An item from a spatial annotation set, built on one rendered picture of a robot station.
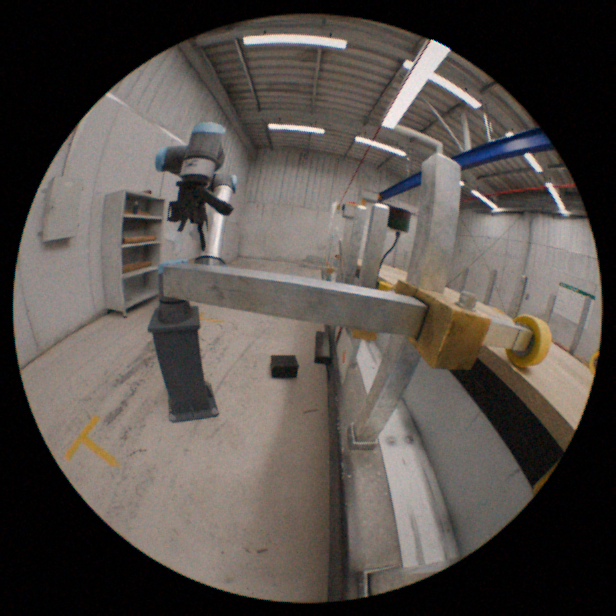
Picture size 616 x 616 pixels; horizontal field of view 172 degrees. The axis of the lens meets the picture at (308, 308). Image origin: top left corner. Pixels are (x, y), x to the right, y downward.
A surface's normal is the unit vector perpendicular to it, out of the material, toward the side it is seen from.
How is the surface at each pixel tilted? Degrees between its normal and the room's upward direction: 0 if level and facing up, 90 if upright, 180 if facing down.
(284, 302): 90
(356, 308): 90
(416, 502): 0
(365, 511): 0
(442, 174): 90
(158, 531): 0
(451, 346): 90
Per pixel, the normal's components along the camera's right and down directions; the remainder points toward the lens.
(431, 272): -0.06, 0.31
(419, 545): 0.15, -0.94
